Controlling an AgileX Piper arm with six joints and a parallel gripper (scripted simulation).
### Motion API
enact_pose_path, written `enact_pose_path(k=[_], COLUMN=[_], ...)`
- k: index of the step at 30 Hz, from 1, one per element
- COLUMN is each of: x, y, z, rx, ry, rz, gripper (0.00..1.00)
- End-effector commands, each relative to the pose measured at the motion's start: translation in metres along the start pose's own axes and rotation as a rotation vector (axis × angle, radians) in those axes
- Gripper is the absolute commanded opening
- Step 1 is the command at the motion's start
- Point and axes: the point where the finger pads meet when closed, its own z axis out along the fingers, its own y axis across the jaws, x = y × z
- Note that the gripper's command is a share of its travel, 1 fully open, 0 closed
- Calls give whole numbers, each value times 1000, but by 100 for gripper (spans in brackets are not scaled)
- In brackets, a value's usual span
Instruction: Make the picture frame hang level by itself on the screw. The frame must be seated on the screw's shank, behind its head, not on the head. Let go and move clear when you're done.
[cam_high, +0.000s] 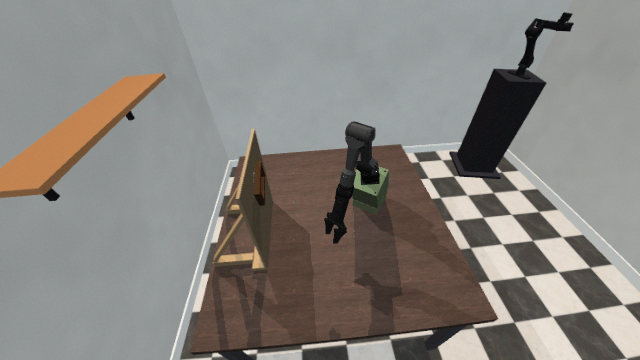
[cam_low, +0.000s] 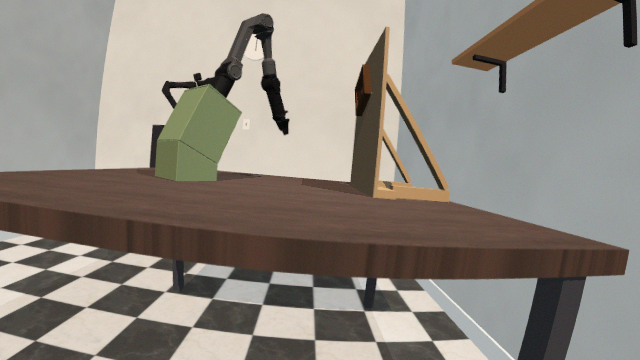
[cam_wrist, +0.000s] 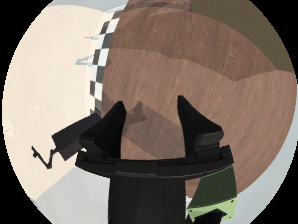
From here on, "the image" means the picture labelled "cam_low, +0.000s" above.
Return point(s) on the brown picture frame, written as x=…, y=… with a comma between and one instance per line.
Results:
x=362, y=93

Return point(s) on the wooden triangular support brace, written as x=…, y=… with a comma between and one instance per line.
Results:
x=393, y=190

